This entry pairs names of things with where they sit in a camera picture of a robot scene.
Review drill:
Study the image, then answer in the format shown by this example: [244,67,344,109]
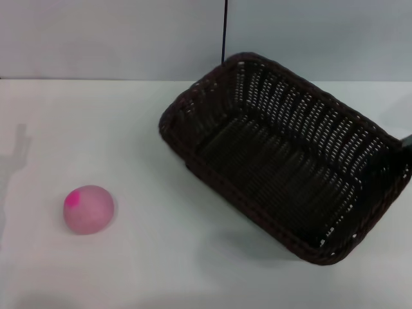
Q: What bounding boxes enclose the dark brown woven basket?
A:
[157,51,412,267]

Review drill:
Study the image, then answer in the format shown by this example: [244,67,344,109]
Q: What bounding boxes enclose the pink peach-shaped soft ball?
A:
[62,185,116,237]

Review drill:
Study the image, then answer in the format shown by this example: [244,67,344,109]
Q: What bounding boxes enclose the black vertical wall strip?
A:
[220,0,229,64]

